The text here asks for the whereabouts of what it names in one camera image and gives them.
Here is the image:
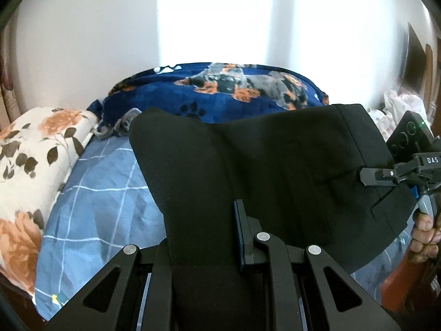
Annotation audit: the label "black pants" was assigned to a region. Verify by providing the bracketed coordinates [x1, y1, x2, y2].
[129, 103, 417, 331]

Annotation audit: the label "person's right hand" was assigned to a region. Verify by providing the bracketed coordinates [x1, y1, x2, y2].
[408, 210, 441, 265]

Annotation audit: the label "navy animal print blanket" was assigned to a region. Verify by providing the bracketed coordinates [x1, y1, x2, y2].
[86, 62, 329, 142]

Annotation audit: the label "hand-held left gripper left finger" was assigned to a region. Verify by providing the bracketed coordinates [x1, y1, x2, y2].
[44, 237, 173, 331]

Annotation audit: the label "white printed cloth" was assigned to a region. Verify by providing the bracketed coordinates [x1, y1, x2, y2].
[367, 90, 429, 138]

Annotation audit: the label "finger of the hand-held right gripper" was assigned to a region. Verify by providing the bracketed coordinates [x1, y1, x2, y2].
[358, 167, 397, 187]

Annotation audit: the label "blue plaid bedsheet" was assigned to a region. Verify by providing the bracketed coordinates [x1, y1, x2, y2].
[34, 134, 414, 321]

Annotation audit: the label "brown ribbed headboard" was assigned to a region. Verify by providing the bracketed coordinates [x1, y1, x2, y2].
[0, 52, 25, 135]

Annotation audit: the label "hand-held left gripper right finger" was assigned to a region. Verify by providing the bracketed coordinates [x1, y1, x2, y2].
[233, 199, 402, 331]

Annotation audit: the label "person's orange clothing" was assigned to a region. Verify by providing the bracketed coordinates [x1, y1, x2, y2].
[379, 257, 419, 309]

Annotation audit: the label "white floral pillow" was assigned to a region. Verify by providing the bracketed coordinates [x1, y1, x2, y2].
[0, 107, 99, 299]

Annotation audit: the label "brown wooden furniture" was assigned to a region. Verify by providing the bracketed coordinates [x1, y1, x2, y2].
[403, 22, 441, 118]

